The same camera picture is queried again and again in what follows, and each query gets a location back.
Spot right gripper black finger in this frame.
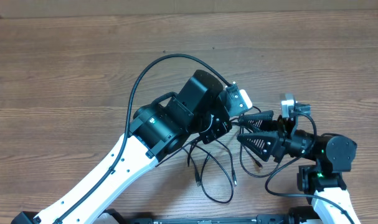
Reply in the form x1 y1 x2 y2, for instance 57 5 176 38
237 131 281 161
238 110 278 131

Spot thick black usb cable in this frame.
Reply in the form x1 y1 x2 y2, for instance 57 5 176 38
156 105 270 205

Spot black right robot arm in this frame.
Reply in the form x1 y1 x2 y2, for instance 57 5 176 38
237 103 360 223

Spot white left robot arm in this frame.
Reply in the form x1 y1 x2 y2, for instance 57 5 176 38
13 70 252 224

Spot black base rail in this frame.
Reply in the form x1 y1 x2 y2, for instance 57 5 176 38
125 214 294 224

